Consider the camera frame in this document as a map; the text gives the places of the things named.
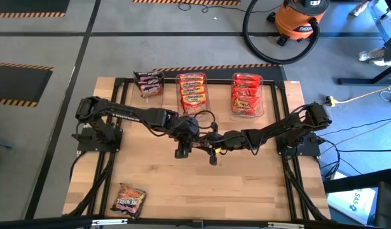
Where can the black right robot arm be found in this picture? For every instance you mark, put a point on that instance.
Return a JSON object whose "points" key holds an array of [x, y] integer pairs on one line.
{"points": [[271, 131]]}

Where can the person's shoe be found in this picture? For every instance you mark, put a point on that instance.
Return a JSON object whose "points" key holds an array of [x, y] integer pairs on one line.
{"points": [[381, 62], [360, 8], [370, 54]]}

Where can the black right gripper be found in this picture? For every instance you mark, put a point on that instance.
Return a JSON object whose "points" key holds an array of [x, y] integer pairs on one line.
{"points": [[228, 141]]}

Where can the clear plastic bin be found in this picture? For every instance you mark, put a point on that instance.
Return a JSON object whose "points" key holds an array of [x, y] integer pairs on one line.
{"points": [[208, 101], [246, 118], [135, 99]]}

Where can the red Saucy Noods packet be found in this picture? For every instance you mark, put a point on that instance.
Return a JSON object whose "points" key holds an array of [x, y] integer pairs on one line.
{"points": [[247, 77], [245, 91], [245, 105], [246, 83]]}

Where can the black aluminium table frame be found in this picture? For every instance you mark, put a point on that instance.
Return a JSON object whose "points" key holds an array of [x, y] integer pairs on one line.
{"points": [[169, 80]]}

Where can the black hazard-striped floor mat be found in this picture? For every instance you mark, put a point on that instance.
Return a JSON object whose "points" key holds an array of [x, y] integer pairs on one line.
{"points": [[185, 2], [17, 84], [30, 6], [220, 70]]}

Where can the yellow Maruchan ramen packet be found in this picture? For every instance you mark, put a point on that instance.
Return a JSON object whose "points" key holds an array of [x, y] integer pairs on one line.
{"points": [[194, 103], [192, 91], [192, 84], [191, 77]]}

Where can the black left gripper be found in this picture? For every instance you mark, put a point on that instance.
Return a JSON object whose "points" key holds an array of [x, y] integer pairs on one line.
{"points": [[187, 130]]}

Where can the black box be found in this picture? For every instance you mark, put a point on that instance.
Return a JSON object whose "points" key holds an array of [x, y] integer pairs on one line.
{"points": [[387, 206]]}

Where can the silver metal bracket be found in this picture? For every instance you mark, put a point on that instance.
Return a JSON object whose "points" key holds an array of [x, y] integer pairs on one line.
{"points": [[285, 225], [109, 222]]}

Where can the black crossbar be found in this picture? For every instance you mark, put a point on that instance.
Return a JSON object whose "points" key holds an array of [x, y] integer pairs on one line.
{"points": [[39, 223]]}

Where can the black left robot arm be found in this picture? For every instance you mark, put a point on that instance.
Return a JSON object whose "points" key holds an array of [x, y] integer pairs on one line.
{"points": [[128, 113]]}

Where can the black beam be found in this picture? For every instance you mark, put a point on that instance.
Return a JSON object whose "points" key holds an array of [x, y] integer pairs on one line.
{"points": [[357, 183]]}

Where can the black desk base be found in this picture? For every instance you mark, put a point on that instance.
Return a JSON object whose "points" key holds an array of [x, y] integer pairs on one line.
{"points": [[357, 81]]}

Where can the orange shop vacuum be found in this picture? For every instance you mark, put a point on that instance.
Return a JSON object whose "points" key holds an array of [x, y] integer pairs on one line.
{"points": [[245, 31], [293, 22]]}

